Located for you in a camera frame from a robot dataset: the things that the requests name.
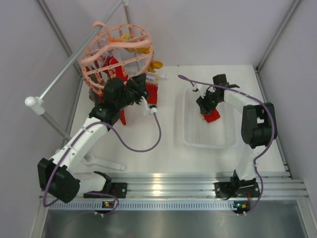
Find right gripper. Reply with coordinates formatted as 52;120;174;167
196;89;222;115

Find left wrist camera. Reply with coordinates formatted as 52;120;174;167
140;96;158;116

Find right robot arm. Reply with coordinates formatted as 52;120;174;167
194;74;277;200

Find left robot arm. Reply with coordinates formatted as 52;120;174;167
38;73;149;203

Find pale yellow hanging sock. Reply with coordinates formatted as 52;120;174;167
120;33;139;53

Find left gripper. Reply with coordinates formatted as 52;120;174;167
116;73;150;110

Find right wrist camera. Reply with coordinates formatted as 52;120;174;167
192;83;208;98

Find aluminium mounting rail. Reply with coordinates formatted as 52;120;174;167
47;172;309;212

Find red hanging clothes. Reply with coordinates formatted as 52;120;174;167
90;66;128;125

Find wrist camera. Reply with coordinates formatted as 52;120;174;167
192;83;208;98
140;96;158;116

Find metal clothes rack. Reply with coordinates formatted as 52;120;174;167
24;0;170;172

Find white plastic tray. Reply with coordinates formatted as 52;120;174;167
182;88;238;149

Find mustard yellow sock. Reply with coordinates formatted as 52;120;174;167
137;47;151;54
147;60;163;72

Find pink round clip hanger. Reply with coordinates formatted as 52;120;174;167
80;22;155;96

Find red beige patterned sock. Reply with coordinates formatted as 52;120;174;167
146;72;159;105

